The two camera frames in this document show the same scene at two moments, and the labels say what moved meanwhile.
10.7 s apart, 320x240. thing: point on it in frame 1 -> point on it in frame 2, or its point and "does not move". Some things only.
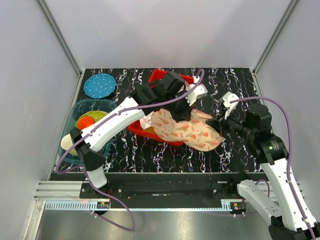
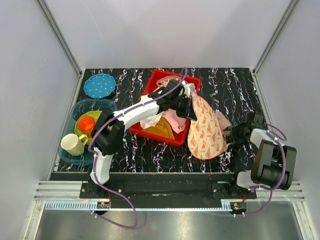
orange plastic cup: x=84 y=122 does not move
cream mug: x=66 y=143 does not move
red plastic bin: x=155 y=76 -> x=180 y=139
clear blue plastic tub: x=68 y=123 does not move
